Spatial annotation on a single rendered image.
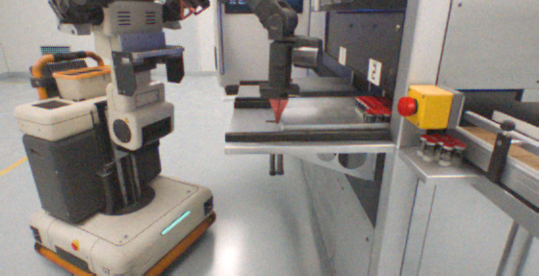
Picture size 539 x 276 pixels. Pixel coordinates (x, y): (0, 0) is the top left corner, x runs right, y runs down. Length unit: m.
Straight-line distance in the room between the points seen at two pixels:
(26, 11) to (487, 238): 7.41
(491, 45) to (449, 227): 0.46
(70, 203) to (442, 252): 1.40
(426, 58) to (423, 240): 0.48
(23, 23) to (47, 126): 6.18
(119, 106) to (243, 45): 0.68
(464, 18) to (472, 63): 0.10
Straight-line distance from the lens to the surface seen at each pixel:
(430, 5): 0.73
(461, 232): 0.99
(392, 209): 0.86
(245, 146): 0.72
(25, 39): 7.63
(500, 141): 0.67
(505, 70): 0.84
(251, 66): 1.67
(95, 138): 1.58
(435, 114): 0.67
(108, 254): 1.48
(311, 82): 1.35
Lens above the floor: 1.17
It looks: 20 degrees down
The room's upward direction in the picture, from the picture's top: straight up
